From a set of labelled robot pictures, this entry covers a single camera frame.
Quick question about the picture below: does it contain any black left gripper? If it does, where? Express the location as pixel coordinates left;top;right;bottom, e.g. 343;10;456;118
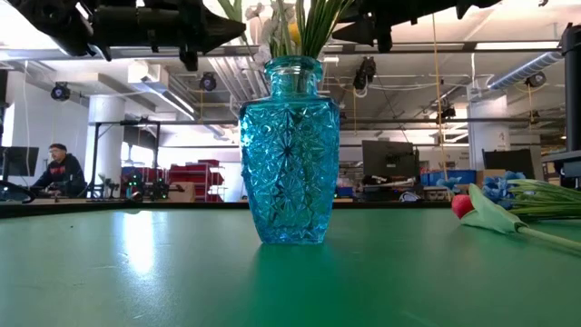
92;0;248;70

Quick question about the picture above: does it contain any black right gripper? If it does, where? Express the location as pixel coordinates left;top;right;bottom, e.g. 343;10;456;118
331;0;458;54

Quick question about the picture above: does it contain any white artificial flower spray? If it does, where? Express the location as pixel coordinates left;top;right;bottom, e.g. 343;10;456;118
216;0;267;24
252;2;294;69

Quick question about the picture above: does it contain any blue artificial flower spray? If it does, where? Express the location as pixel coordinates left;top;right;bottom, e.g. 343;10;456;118
294;0;356;59
435;170;581;218

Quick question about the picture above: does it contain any red artificial tulip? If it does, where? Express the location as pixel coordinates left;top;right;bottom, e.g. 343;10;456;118
450;183;581;253

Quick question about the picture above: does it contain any blue cut-glass vase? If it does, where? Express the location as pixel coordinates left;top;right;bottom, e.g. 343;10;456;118
239;54;341;245

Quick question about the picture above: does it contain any black computer monitor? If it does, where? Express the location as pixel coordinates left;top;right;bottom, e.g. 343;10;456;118
0;145;40;178
481;148;537;181
361;139;421;179

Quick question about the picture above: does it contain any red storage shelving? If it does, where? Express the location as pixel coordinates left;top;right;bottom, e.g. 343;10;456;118
167;158;226;203

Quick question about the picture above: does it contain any cardboard box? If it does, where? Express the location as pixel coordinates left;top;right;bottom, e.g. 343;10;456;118
168;181;197;203

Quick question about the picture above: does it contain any blue plastic bin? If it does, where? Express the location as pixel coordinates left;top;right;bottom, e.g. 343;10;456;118
419;169;478;186

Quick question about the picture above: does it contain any person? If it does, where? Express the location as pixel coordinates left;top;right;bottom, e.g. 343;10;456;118
30;143;87;199

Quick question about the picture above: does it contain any grey desk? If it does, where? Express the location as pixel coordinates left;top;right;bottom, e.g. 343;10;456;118
542;149;581;188

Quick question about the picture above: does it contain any green table mat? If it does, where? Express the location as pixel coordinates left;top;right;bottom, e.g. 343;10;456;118
0;207;581;327

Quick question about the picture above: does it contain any black ceiling-mounted camera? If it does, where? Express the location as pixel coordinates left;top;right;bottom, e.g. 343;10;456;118
525;71;547;89
50;81;72;102
352;56;378;92
199;72;218;92

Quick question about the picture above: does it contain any silver ventilation duct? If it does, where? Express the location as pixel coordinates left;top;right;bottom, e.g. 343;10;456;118
487;51;564;91

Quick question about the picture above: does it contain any black metal post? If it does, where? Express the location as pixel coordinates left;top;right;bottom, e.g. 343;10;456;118
561;22;581;154

